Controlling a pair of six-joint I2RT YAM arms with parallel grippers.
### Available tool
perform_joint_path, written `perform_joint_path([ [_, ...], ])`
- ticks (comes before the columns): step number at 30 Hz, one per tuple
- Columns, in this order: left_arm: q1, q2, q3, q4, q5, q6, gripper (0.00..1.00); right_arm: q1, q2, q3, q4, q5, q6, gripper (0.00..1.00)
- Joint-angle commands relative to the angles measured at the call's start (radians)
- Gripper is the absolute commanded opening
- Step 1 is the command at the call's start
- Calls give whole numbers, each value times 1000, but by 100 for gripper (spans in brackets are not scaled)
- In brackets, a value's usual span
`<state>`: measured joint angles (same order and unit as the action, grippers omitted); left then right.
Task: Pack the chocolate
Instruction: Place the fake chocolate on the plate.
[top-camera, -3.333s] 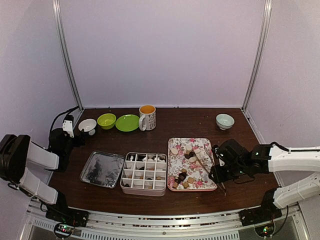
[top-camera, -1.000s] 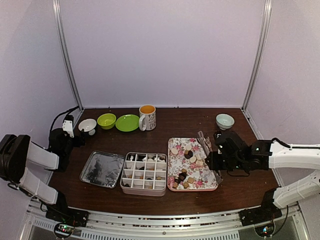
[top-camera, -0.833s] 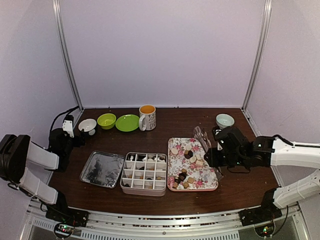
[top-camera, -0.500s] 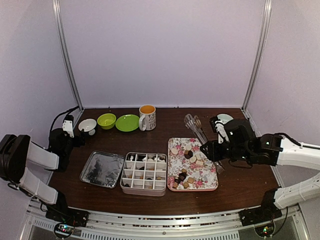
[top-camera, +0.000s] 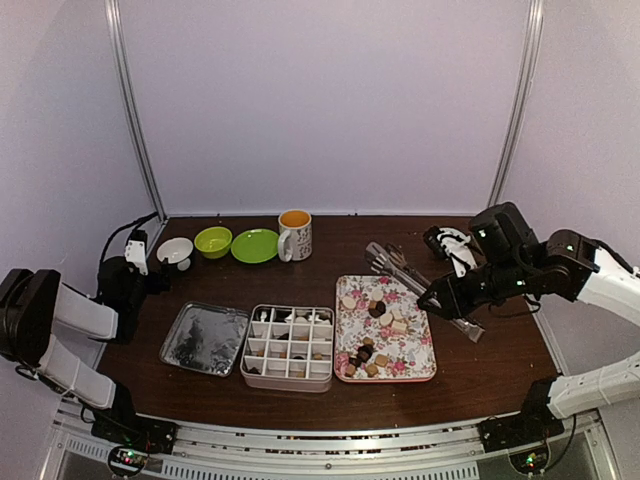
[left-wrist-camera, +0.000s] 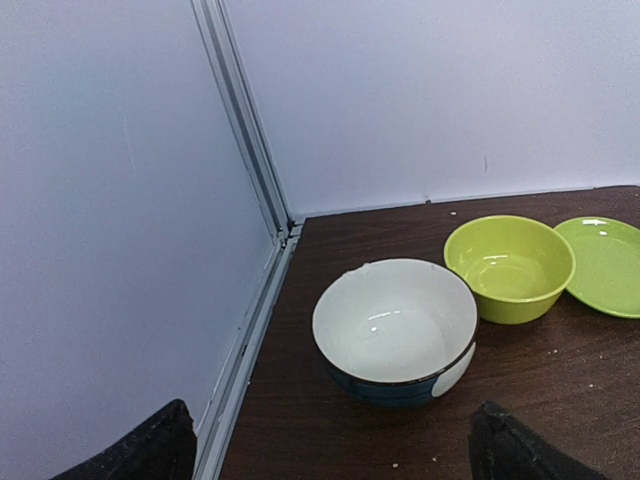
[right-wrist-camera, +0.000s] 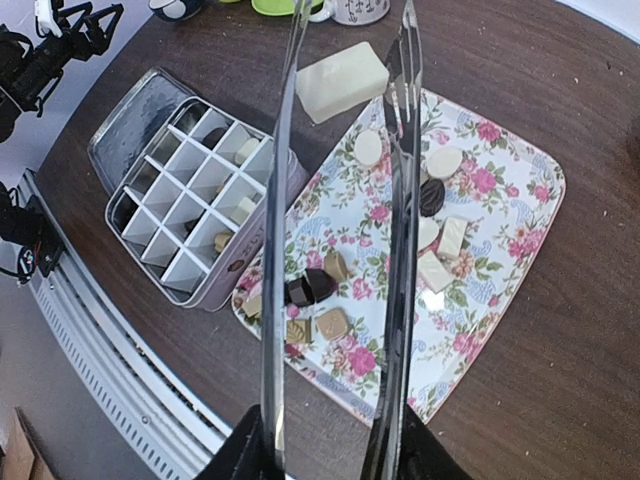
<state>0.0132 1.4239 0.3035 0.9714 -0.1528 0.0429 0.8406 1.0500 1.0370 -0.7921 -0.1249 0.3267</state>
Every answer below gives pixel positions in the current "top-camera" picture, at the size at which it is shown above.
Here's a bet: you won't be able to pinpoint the floral pink tray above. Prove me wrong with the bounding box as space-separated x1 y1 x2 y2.
334 275 437 384

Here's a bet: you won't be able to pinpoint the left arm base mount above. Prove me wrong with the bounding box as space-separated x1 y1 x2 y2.
89 384 178 479

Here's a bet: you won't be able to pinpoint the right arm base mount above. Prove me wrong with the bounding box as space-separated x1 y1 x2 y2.
478 378 565 476

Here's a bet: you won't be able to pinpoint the green plate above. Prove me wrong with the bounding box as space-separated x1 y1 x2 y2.
231 228 279 264

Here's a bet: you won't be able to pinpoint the aluminium frame post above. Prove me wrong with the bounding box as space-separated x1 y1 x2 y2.
104 0 167 222
487 0 545 207

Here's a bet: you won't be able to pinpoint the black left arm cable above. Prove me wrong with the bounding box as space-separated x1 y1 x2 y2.
97 212 160 271

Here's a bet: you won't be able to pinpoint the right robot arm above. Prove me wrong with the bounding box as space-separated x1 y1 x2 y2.
418 202 639 442

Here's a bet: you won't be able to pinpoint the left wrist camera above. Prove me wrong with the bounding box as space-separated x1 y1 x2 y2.
124 229 148 276

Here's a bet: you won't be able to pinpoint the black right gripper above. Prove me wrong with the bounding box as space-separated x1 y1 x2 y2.
418 257 533 320

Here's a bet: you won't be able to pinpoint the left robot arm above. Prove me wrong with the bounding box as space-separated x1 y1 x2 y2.
1 257 170 444

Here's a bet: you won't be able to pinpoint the front aluminium rail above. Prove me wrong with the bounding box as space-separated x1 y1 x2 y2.
49 419 621 480

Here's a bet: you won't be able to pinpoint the white black bowl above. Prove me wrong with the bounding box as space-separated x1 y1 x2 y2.
156 237 194 272

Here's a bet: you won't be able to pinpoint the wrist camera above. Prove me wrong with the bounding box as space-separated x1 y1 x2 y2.
124 229 148 276
423 226 480 277

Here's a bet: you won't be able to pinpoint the left aluminium frame post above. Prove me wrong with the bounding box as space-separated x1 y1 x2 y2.
104 0 167 222

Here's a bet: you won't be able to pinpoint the metal tongs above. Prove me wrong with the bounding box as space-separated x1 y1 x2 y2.
365 241 485 343

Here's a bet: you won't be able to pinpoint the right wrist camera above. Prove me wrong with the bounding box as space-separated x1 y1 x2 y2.
423 226 480 277

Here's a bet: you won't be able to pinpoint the tan Sweet chocolate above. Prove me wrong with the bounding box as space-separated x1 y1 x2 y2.
374 354 389 367

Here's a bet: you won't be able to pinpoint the pink bunny tin lid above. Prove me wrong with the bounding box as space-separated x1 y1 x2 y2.
159 301 250 378

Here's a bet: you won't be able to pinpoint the green bowl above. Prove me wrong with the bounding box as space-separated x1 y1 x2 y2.
194 226 233 259

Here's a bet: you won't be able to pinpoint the white mug with orange inside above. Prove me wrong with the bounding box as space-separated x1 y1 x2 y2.
277 210 313 262

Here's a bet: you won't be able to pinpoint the pink tin box with dividers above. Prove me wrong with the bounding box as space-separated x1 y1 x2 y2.
240 304 335 394

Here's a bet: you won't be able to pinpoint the right aluminium frame post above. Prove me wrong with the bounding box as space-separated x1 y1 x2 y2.
487 0 545 207

